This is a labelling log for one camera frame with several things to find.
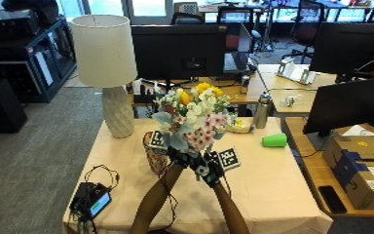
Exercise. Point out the person's left hand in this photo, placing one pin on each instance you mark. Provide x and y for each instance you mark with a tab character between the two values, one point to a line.
179	156

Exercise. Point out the person's right hand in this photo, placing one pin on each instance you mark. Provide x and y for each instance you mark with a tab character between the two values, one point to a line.
210	170

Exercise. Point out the mixed flower bouquet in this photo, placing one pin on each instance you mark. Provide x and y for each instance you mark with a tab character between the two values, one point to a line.
195	115

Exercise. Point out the white marker cube on right glove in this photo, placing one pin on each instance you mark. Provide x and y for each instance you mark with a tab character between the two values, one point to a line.
230	158

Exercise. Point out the white marker cube on glove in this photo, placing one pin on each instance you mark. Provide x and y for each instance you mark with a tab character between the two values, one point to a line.
158	139
230	158

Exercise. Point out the white marker cube on left glove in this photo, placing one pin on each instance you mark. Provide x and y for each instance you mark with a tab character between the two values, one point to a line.
158	139

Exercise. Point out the small yellow packet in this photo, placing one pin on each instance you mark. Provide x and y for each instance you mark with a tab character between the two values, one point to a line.
240	126

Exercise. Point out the beige tablecloth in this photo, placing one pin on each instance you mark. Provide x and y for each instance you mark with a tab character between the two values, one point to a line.
277	195

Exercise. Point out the green plastic cup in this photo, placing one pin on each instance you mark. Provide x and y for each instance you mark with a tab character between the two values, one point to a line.
275	140

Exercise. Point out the steel water bottle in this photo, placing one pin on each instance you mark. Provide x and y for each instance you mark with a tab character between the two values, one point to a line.
263	112

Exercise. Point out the black device with lit screen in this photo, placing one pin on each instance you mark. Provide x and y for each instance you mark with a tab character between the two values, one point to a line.
93	200

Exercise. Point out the small white object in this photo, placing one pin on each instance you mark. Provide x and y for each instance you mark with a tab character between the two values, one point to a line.
291	100

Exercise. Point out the black phone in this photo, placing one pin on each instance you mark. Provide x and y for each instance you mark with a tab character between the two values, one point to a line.
332	199

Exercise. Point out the black computer monitor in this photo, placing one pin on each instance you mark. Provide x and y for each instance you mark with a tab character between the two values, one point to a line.
179	52
349	104
353	48

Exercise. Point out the white table lamp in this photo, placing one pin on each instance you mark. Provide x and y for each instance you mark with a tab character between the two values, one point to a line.
105	65

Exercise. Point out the open laptop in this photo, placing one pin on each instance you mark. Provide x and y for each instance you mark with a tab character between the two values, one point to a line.
238	52

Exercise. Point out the cardboard box with blue tape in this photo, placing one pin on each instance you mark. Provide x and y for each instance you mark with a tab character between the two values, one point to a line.
364	183

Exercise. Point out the white stand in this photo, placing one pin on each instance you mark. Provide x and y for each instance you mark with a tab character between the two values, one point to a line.
297	72

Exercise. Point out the white paper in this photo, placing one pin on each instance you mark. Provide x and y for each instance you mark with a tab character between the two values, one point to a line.
358	130

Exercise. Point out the dark blue shelving unit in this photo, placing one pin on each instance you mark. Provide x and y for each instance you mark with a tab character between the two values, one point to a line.
45	65

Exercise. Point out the black office chair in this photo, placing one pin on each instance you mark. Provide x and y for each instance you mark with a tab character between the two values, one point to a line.
308	29
188	18

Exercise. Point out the black equipment case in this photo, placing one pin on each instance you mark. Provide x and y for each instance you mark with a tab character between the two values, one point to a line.
8	24

